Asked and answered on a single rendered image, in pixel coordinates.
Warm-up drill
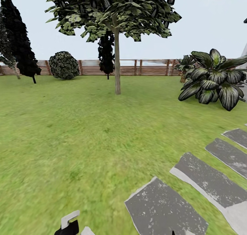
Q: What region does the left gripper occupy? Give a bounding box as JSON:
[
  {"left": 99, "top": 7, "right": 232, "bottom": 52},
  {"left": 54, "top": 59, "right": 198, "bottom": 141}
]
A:
[{"left": 54, "top": 220, "right": 79, "bottom": 235}]

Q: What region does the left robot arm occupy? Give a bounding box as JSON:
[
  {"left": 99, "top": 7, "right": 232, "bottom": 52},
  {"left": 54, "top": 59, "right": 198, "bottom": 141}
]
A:
[{"left": 54, "top": 210, "right": 80, "bottom": 235}]

